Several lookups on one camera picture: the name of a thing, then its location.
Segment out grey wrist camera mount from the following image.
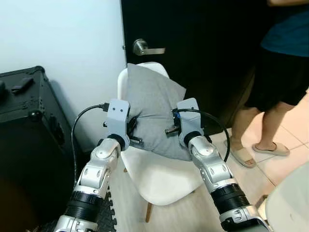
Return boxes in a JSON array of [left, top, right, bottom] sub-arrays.
[[176, 98, 202, 146], [105, 99, 130, 146]]

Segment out white plastic chair wooden legs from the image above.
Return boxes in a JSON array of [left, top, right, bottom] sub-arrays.
[[117, 61, 207, 223]]

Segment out white round table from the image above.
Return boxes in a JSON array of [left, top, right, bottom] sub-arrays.
[[255, 161, 309, 232]]

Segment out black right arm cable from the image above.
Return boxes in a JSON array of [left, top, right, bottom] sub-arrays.
[[172, 108, 231, 163]]

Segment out silver lever door handle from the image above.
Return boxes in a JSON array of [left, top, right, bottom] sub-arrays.
[[132, 38, 166, 57]]

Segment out grey square pillow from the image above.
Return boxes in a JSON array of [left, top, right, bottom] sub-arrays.
[[126, 63, 192, 162]]

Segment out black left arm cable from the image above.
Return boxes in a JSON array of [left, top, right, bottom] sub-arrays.
[[71, 102, 110, 180]]

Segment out dark door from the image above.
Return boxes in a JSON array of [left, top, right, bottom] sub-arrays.
[[120, 0, 309, 137]]

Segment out black equipment case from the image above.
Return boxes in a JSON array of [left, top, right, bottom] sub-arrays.
[[0, 66, 79, 229]]

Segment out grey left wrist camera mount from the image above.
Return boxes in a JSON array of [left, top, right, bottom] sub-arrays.
[[105, 99, 130, 146]]

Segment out person in black shorts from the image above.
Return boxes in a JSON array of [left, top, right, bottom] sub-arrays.
[[229, 0, 309, 151]]

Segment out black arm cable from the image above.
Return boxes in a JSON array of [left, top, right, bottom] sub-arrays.
[[71, 102, 110, 180], [172, 108, 231, 163]]

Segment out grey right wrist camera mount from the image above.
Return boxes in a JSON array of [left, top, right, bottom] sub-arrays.
[[176, 98, 202, 146]]

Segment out beige slipper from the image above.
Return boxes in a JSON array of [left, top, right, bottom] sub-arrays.
[[252, 141, 291, 157], [228, 144, 257, 169]]

